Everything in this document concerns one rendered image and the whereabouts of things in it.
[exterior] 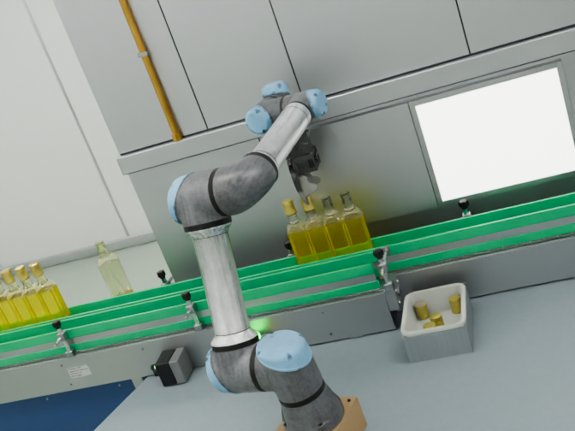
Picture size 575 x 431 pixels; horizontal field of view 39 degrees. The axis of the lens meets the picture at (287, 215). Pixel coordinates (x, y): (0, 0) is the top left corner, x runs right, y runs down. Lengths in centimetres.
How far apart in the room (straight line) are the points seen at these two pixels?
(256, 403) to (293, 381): 44
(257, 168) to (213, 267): 26
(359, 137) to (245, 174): 68
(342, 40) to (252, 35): 26
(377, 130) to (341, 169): 17
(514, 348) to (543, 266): 32
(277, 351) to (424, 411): 41
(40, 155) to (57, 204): 41
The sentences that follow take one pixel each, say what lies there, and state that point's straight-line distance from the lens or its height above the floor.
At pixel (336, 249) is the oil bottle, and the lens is 242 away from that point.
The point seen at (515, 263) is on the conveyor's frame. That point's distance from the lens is 239.
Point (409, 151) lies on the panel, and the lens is 244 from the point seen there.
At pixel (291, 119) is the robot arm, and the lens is 204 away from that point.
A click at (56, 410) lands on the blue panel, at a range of 294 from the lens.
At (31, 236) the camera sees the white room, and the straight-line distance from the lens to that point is 672.
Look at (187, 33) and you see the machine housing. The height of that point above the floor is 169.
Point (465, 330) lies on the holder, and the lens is 217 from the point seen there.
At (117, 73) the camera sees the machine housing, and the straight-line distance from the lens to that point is 260.
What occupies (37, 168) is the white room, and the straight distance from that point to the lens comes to 643.
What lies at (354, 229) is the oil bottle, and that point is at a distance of 239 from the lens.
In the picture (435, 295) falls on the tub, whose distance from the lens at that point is 236.
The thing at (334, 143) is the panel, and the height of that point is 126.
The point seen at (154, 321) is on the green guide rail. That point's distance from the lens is 258.
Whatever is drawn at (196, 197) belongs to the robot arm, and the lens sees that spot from 187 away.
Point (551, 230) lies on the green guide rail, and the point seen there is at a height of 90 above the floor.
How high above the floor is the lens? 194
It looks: 20 degrees down
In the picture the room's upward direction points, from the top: 20 degrees counter-clockwise
